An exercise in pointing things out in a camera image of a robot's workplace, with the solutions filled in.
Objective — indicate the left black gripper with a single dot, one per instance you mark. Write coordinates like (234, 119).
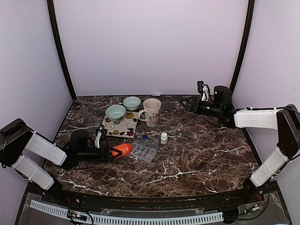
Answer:
(106, 157)

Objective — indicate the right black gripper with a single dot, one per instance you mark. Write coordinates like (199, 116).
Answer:
(194, 100)

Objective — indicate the orange pill bottle grey cap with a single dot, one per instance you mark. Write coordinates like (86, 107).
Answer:
(126, 148)

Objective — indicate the clear plastic pill organizer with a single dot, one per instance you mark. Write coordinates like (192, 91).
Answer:
(144, 147)

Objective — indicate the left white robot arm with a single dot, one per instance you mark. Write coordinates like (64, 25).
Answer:
(17, 137)

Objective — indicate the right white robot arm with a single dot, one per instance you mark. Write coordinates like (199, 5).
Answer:
(284, 120)

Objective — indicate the floral rectangular ceramic plate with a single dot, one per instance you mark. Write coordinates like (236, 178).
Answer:
(124, 129)

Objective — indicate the light green ceramic bowl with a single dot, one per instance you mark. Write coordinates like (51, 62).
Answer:
(115, 113)

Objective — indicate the cream ceramic mug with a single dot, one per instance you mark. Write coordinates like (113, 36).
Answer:
(150, 113)

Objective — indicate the small white pill bottle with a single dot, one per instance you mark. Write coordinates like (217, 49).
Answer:
(164, 138)

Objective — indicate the blue striped ceramic bowl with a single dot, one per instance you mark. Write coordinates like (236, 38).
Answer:
(132, 103)

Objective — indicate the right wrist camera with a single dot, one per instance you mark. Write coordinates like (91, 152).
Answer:
(204, 90)

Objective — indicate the black front rail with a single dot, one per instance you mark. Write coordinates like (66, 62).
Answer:
(220, 201)

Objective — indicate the right black frame post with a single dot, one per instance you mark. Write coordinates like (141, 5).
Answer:
(243, 45)

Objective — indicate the black frame post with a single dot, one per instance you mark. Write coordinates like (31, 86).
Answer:
(59, 48)
(243, 45)

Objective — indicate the left black frame post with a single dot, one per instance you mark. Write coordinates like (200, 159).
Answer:
(59, 48)

